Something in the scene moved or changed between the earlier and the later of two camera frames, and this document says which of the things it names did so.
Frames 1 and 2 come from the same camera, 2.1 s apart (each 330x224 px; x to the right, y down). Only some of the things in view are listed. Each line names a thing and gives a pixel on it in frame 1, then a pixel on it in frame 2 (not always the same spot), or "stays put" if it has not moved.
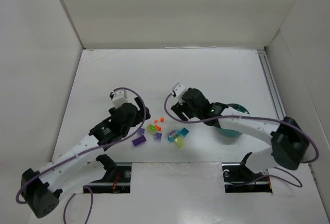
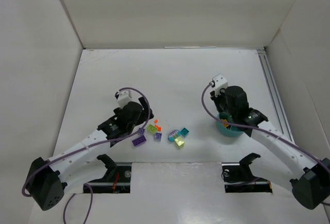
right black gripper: (179, 109) → (220, 104)
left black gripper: (141, 108) stays put
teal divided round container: (231, 133) stays put
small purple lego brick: (141, 131) stays put
